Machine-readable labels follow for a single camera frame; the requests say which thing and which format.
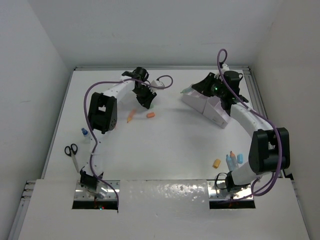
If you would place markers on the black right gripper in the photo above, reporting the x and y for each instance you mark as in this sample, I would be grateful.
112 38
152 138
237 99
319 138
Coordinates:
203 86

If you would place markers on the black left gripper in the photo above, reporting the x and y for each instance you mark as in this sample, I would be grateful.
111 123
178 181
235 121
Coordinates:
146 102

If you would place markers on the green highlighter pen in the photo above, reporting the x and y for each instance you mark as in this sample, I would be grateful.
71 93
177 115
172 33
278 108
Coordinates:
187 90

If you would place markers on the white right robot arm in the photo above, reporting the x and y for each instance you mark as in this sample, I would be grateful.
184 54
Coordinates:
270 146

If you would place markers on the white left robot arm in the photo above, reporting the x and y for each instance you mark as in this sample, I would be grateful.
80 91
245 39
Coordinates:
100 107

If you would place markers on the orange fat pencil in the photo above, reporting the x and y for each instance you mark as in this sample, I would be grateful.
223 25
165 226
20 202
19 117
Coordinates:
131 115

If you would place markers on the orange marker cap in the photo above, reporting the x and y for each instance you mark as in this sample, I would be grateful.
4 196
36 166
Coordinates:
151 115

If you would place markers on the white purple desk organizer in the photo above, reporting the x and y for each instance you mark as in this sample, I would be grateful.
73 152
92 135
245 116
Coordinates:
209 107

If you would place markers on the blue capped glue bottle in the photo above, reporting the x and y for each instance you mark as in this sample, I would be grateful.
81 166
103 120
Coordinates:
86 135

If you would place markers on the yellow marker cap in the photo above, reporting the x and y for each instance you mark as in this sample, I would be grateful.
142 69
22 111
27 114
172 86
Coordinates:
216 163

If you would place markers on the light blue marker cap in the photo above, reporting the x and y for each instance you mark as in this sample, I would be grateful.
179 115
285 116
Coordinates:
240 158

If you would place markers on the blue highlighter pen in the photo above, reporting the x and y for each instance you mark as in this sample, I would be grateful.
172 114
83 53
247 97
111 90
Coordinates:
229 163

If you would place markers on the orange highlighter pen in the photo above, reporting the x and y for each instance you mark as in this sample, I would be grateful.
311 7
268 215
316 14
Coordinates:
234 160

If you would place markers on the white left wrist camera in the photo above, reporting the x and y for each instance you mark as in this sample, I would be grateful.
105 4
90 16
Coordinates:
157 85

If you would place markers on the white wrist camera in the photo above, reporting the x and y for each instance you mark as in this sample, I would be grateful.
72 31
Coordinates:
224 67
157 85

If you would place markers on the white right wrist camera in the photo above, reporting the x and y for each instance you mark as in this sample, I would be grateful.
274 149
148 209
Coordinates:
224 67

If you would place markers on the black handled scissors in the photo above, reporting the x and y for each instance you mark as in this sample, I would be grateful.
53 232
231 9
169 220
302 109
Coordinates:
71 151

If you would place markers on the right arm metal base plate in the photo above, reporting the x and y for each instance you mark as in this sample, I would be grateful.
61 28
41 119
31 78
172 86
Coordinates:
217 191

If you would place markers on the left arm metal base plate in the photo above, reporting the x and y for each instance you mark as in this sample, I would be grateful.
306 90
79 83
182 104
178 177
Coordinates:
103 192

